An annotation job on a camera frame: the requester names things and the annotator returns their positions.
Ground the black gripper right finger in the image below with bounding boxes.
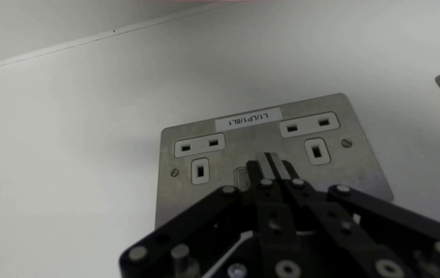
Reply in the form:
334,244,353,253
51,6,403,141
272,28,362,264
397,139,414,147
266,151,440,278

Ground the steel double socket labelled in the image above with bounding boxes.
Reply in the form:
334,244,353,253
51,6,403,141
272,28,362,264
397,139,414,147
155,91,396,232

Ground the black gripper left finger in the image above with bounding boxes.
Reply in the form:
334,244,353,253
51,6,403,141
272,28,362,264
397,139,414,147
119,153,303,278

